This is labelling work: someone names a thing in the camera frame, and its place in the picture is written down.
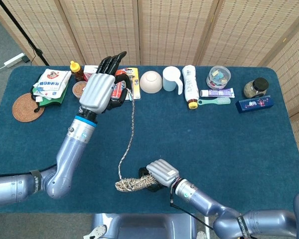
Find white printed powder bag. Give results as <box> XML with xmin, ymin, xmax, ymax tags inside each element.
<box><xmin>33</xmin><ymin>68</ymin><xmax>72</xmax><ymax>98</ymax></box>

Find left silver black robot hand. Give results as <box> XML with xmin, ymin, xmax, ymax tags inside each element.
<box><xmin>79</xmin><ymin>51</ymin><xmax>133</xmax><ymax>115</ymax></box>

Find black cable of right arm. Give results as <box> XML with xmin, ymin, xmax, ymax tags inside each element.
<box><xmin>169</xmin><ymin>184</ymin><xmax>215</xmax><ymax>231</ymax></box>

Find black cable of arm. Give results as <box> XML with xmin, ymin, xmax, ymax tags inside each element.
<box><xmin>169</xmin><ymin>184</ymin><xmax>215</xmax><ymax>231</ymax></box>
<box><xmin>0</xmin><ymin>163</ymin><xmax>58</xmax><ymax>180</ymax></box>

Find light blue mug, white handle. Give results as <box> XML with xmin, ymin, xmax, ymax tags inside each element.
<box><xmin>162</xmin><ymin>66</ymin><xmax>184</xmax><ymax>96</ymax></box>

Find round woven coaster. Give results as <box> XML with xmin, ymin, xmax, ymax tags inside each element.
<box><xmin>11</xmin><ymin>92</ymin><xmax>45</xmax><ymax>123</ymax></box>

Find white bottle with yellow cap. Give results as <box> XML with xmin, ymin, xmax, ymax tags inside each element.
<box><xmin>181</xmin><ymin>64</ymin><xmax>199</xmax><ymax>110</ymax></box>

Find black tripod stand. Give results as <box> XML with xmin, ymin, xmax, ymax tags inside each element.
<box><xmin>0</xmin><ymin>0</ymin><xmax>50</xmax><ymax>67</ymax></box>

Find clear round tub of clips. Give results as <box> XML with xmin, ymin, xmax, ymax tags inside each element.
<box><xmin>206</xmin><ymin>65</ymin><xmax>232</xmax><ymax>90</ymax></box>

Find small white packets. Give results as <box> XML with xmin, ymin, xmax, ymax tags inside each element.
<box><xmin>32</xmin><ymin>87</ymin><xmax>53</xmax><ymax>103</ymax></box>

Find green cloth bag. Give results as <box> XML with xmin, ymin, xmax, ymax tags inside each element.
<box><xmin>31</xmin><ymin>84</ymin><xmax>69</xmax><ymax>107</ymax></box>

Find cream bowl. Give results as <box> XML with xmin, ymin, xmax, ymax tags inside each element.
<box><xmin>140</xmin><ymin>70</ymin><xmax>163</xmax><ymax>94</ymax></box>

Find mint green brush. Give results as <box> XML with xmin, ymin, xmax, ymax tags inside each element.
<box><xmin>197</xmin><ymin>97</ymin><xmax>232</xmax><ymax>106</ymax></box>

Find razor in yellow blister pack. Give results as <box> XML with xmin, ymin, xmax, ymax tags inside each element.
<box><xmin>123</xmin><ymin>67</ymin><xmax>142</xmax><ymax>101</ymax></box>

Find orange drink can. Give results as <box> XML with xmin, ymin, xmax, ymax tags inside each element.
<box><xmin>111</xmin><ymin>69</ymin><xmax>128</xmax><ymax>102</ymax></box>

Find silver-blue robot torso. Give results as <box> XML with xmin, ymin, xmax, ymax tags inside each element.
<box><xmin>83</xmin><ymin>213</ymin><xmax>207</xmax><ymax>239</ymax></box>

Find honey bottle with yellow cap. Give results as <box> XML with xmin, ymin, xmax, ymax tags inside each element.
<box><xmin>69</xmin><ymin>60</ymin><xmax>85</xmax><ymax>82</ymax></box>

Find blue table cloth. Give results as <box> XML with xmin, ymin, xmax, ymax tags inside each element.
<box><xmin>0</xmin><ymin>65</ymin><xmax>299</xmax><ymax>215</ymax></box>

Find beige speckled braided rope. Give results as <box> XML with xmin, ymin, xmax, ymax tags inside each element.
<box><xmin>114</xmin><ymin>92</ymin><xmax>160</xmax><ymax>193</ymax></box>

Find white milk carton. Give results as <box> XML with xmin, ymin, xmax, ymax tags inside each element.
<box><xmin>83</xmin><ymin>65</ymin><xmax>100</xmax><ymax>82</ymax></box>

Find white power strip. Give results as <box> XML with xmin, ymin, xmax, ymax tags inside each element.
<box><xmin>3</xmin><ymin>52</ymin><xmax>26</xmax><ymax>68</ymax></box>

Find white purple toothpaste tube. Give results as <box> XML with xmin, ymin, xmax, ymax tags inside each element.
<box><xmin>200</xmin><ymin>88</ymin><xmax>235</xmax><ymax>99</ymax></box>

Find clear jar of rubber bands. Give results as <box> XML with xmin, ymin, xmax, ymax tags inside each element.
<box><xmin>72</xmin><ymin>80</ymin><xmax>88</xmax><ymax>98</ymax></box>

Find glass jar with black lid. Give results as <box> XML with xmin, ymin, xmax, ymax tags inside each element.
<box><xmin>243</xmin><ymin>77</ymin><xmax>270</xmax><ymax>99</ymax></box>

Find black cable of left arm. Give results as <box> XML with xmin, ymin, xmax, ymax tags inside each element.
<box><xmin>0</xmin><ymin>163</ymin><xmax>58</xmax><ymax>180</ymax></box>

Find dark blue rectangular box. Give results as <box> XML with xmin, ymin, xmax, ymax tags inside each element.
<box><xmin>235</xmin><ymin>95</ymin><xmax>275</xmax><ymax>114</ymax></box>

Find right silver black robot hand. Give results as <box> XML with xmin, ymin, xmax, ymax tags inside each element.
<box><xmin>139</xmin><ymin>158</ymin><xmax>180</xmax><ymax>193</ymax></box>

